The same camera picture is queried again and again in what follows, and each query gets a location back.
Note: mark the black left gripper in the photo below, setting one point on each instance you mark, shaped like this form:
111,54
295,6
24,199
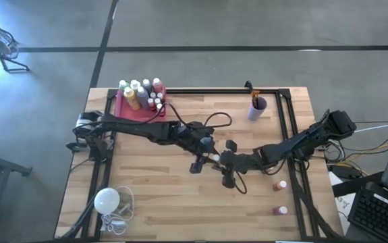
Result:
198,141

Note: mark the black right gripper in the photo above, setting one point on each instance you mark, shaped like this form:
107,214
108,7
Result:
242,162

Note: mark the small ochre paint bottle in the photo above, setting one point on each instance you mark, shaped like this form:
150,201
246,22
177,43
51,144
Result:
216,157

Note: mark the small rust paint bottle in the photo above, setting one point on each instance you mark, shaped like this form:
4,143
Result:
279,185

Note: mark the black brush with silver ferrule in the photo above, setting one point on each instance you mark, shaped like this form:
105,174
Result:
255,104

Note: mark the short thin black brush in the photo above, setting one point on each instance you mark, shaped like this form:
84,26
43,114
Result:
253,101

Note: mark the small pink paint bottle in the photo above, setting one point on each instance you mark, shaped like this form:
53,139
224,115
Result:
160,108

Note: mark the small red paint bottle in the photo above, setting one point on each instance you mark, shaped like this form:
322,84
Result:
280,210

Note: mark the small mauve paint bottle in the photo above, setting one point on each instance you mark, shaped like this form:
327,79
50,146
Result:
160,96

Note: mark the small orange-red paint bottle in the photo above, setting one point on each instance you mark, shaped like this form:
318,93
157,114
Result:
151,103

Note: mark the small grey paint bottle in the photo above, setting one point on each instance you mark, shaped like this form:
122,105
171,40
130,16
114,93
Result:
152,95

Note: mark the large red paint bottle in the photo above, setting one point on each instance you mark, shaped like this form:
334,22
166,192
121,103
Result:
157,86

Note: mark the large purple paint bottle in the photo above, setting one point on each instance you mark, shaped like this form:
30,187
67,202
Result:
143,98

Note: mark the large black paint bottle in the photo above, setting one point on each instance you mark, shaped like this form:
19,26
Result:
146,84

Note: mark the large yellow paint bottle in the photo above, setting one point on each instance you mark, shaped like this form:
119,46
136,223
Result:
131,98

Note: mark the large green paint bottle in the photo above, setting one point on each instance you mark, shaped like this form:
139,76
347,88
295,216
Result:
123,83

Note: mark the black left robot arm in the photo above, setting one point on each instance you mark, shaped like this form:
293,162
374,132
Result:
139,128

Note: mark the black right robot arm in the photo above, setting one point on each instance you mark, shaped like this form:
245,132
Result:
301,141

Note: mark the lavender cup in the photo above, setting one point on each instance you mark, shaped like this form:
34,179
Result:
256,109

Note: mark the pink plastic bin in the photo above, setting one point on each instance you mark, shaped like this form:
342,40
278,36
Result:
129,114

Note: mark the white bulb table lamp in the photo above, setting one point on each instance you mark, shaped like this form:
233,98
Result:
107,200

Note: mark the black power box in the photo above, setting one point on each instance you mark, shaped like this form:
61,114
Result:
343,171

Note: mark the white paper sheet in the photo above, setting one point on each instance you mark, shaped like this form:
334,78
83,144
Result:
343,202

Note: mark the black desk bar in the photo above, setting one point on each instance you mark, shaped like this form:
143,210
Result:
355,185

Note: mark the black keyboard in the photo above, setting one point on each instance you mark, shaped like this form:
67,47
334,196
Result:
379,216

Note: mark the black side stand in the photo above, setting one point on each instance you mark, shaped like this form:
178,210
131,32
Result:
4,164

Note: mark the small black frame bracket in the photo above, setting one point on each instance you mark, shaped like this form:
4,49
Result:
248,85

